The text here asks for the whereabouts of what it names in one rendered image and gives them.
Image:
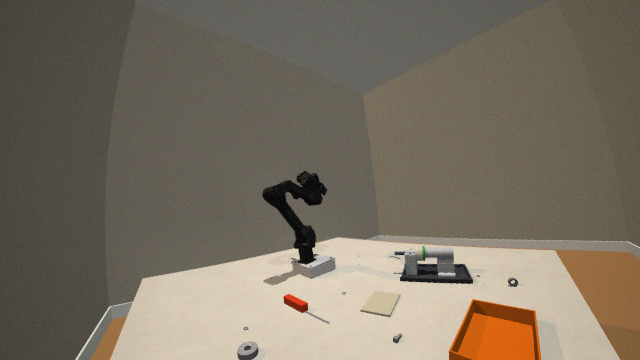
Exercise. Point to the red-handled screwdriver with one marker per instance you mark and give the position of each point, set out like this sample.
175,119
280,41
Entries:
299,305

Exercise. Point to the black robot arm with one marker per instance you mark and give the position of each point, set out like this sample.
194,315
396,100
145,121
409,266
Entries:
275,196

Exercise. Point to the orange rectangular tray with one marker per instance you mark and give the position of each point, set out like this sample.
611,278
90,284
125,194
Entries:
492,331

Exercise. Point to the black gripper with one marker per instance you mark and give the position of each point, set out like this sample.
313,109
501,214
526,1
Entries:
315,176

